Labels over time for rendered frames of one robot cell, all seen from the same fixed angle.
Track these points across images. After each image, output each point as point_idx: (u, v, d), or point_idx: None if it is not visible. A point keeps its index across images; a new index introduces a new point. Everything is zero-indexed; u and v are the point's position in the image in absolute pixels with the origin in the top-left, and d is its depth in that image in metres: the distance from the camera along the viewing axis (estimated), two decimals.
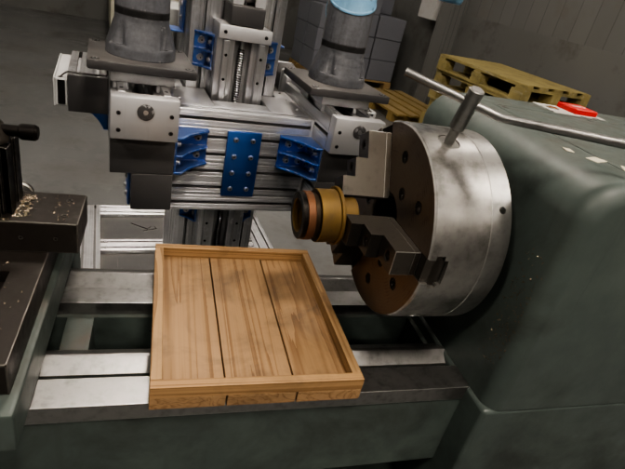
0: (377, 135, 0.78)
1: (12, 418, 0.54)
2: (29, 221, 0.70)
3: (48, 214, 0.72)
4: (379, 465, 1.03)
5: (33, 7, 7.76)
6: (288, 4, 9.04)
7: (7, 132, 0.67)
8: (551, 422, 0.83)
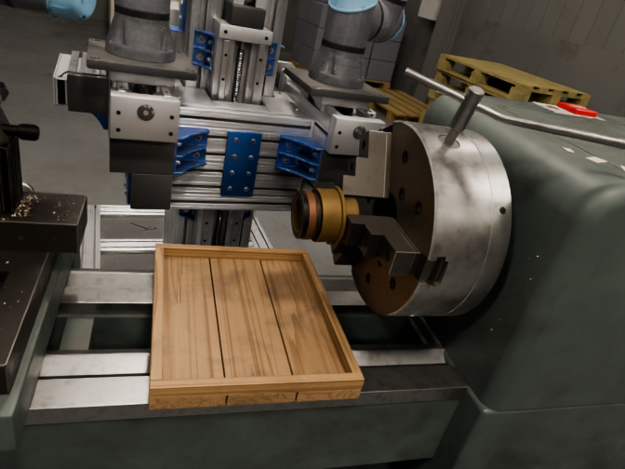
0: (377, 135, 0.78)
1: (12, 418, 0.54)
2: (29, 221, 0.70)
3: (48, 214, 0.72)
4: (379, 465, 1.03)
5: None
6: (288, 4, 9.04)
7: (7, 132, 0.67)
8: (551, 422, 0.83)
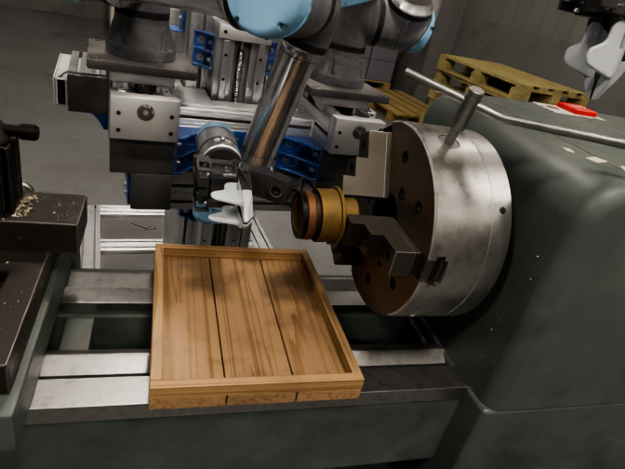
0: (377, 135, 0.78)
1: (12, 418, 0.54)
2: (29, 221, 0.70)
3: (48, 214, 0.72)
4: (379, 465, 1.03)
5: (33, 7, 7.76)
6: None
7: (7, 132, 0.67)
8: (551, 422, 0.83)
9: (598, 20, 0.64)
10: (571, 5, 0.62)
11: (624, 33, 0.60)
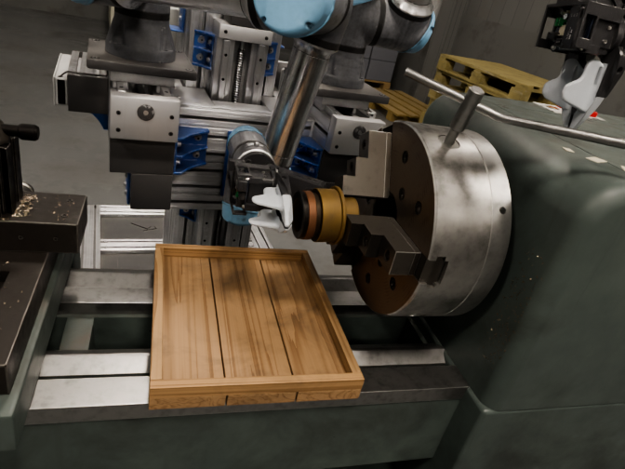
0: (377, 135, 0.78)
1: (12, 418, 0.54)
2: (29, 221, 0.70)
3: (48, 214, 0.72)
4: (379, 465, 1.03)
5: (33, 7, 7.76)
6: None
7: (7, 132, 0.67)
8: (551, 422, 0.83)
9: (575, 55, 0.67)
10: (549, 42, 0.65)
11: (598, 70, 0.63)
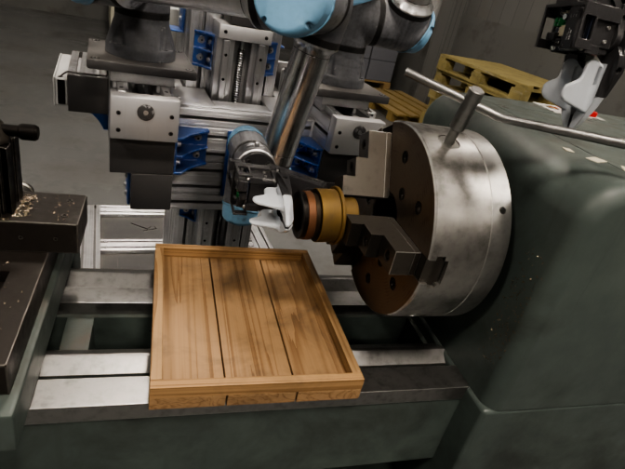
0: (377, 135, 0.78)
1: (12, 418, 0.54)
2: (29, 221, 0.70)
3: (48, 214, 0.72)
4: (379, 465, 1.03)
5: (33, 7, 7.76)
6: None
7: (7, 132, 0.67)
8: (551, 422, 0.83)
9: (574, 56, 0.67)
10: (548, 42, 0.65)
11: (597, 70, 0.63)
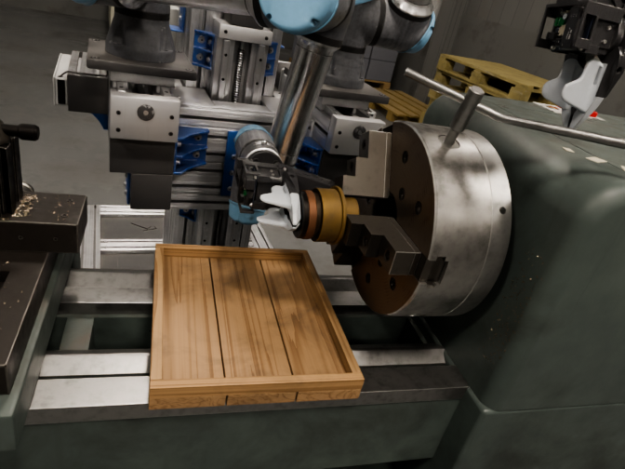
0: (377, 135, 0.78)
1: (12, 418, 0.54)
2: (29, 221, 0.70)
3: (48, 214, 0.72)
4: (379, 465, 1.03)
5: (33, 7, 7.76)
6: None
7: (7, 132, 0.67)
8: (551, 422, 0.83)
9: (574, 55, 0.67)
10: (548, 42, 0.65)
11: (598, 70, 0.63)
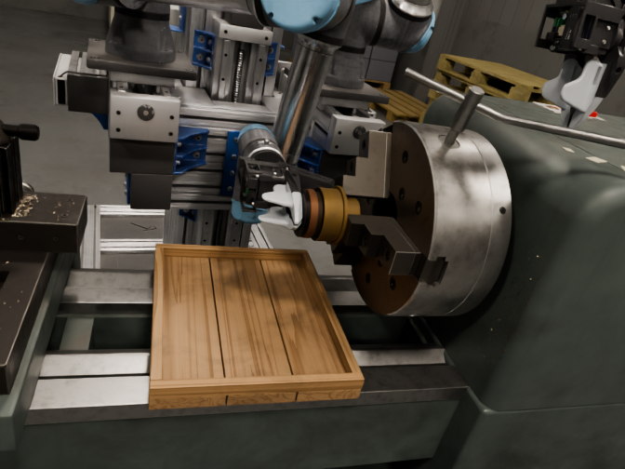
0: (377, 135, 0.78)
1: (12, 418, 0.54)
2: (29, 221, 0.70)
3: (48, 214, 0.72)
4: (379, 465, 1.03)
5: (33, 7, 7.76)
6: None
7: (7, 132, 0.67)
8: (551, 422, 0.83)
9: (574, 56, 0.67)
10: (548, 42, 0.65)
11: (597, 70, 0.63)
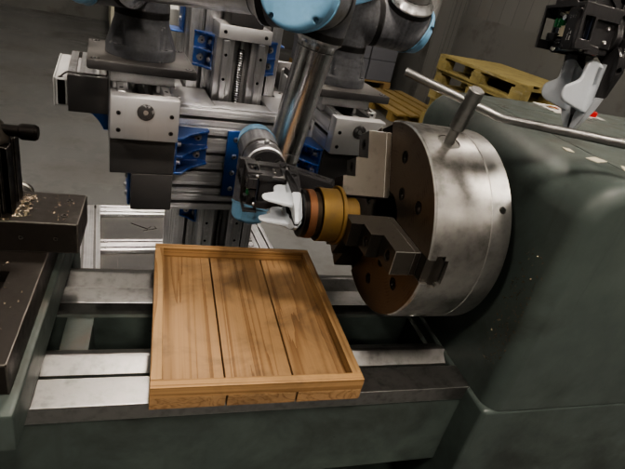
0: (377, 135, 0.78)
1: (12, 418, 0.54)
2: (29, 221, 0.70)
3: (48, 214, 0.72)
4: (379, 465, 1.03)
5: (33, 7, 7.76)
6: None
7: (7, 132, 0.67)
8: (551, 422, 0.83)
9: (574, 56, 0.67)
10: (548, 43, 0.66)
11: (597, 71, 0.63)
